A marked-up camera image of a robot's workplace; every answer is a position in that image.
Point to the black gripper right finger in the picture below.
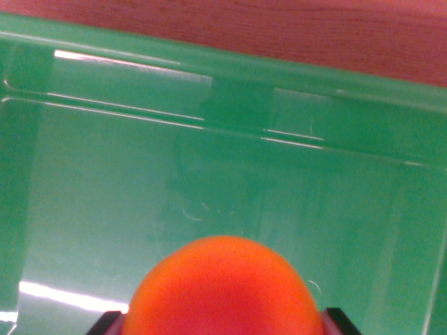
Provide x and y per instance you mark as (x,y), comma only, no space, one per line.
(338,322)

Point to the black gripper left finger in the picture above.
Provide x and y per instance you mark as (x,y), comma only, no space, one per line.
(106,324)

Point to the orange peach fruit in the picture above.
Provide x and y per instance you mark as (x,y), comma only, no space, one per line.
(223,289)

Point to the green plastic bin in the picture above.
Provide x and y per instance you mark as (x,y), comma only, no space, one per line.
(87,174)

